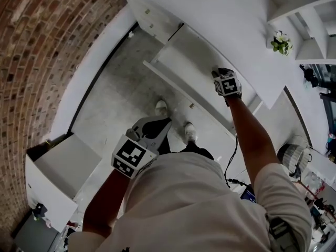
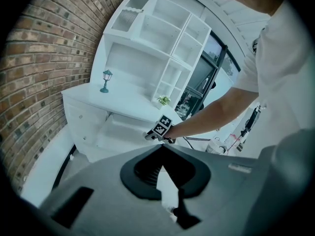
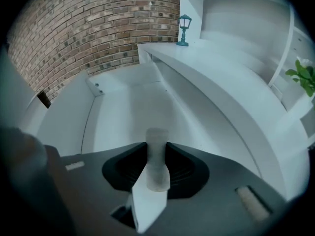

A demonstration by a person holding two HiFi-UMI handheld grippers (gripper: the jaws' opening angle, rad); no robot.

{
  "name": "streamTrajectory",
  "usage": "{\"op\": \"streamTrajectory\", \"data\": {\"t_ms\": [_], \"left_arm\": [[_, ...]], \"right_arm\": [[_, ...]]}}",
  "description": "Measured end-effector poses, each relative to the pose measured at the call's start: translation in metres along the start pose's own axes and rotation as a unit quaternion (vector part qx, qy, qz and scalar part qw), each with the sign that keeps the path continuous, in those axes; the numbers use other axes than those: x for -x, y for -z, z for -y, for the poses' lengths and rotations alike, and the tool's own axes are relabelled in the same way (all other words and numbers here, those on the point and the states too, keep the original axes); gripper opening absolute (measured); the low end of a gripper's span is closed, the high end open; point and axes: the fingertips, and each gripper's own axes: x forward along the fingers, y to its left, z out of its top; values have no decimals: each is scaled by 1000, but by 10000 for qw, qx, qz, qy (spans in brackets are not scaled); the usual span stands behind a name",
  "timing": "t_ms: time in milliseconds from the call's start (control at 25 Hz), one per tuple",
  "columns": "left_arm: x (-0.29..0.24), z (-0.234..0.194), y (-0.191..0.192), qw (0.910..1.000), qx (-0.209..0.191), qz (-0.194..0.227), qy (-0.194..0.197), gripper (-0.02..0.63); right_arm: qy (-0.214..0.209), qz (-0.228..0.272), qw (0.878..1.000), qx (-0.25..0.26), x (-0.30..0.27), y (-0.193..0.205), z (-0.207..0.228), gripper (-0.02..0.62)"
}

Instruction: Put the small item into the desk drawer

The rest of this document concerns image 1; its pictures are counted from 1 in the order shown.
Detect person's white shirt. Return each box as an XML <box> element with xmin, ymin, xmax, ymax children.
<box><xmin>68</xmin><ymin>151</ymin><xmax>313</xmax><ymax>252</ymax></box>

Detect blue screen device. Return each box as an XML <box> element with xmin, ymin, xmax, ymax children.
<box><xmin>240</xmin><ymin>184</ymin><xmax>258</xmax><ymax>205</ymax></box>

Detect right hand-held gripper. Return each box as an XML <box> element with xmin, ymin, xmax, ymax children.
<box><xmin>212</xmin><ymin>67</ymin><xmax>243</xmax><ymax>99</ymax></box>

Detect black cable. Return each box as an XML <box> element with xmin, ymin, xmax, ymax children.
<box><xmin>224</xmin><ymin>132</ymin><xmax>253</xmax><ymax>192</ymax></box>

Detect person's right forearm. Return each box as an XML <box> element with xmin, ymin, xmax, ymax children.
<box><xmin>225</xmin><ymin>96</ymin><xmax>279</xmax><ymax>194</ymax></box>

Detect small black device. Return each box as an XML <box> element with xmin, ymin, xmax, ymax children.
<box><xmin>32</xmin><ymin>203</ymin><xmax>48</xmax><ymax>218</ymax></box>

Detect person's left forearm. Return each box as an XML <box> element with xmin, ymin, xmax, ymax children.
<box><xmin>82</xmin><ymin>166</ymin><xmax>132</xmax><ymax>239</ymax></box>

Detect white drawer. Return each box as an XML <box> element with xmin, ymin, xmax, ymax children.
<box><xmin>143</xmin><ymin>24</ymin><xmax>264</xmax><ymax>139</ymax></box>

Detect person's dark trousers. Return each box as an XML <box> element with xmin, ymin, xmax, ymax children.
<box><xmin>157</xmin><ymin>135</ymin><xmax>215</xmax><ymax>161</ymax></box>

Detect potted plant in white pot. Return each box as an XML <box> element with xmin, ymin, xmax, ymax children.
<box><xmin>270</xmin><ymin>30</ymin><xmax>294</xmax><ymax>57</ymax></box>

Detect white desk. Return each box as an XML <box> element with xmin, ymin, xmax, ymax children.
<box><xmin>117</xmin><ymin>0</ymin><xmax>316</xmax><ymax>110</ymax></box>

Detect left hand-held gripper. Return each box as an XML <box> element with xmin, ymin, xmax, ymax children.
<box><xmin>112</xmin><ymin>115</ymin><xmax>173</xmax><ymax>180</ymax></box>

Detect white shoe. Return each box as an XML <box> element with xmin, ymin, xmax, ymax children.
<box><xmin>154</xmin><ymin>100</ymin><xmax>169</xmax><ymax>117</ymax></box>
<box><xmin>183</xmin><ymin>122</ymin><xmax>197</xmax><ymax>142</ymax></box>

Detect small white cabinet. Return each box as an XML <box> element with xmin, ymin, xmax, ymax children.
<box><xmin>25</xmin><ymin>134</ymin><xmax>103</xmax><ymax>232</ymax></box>

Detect white bookshelf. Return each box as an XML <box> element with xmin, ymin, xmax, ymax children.
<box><xmin>266</xmin><ymin>0</ymin><xmax>336</xmax><ymax>61</ymax></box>

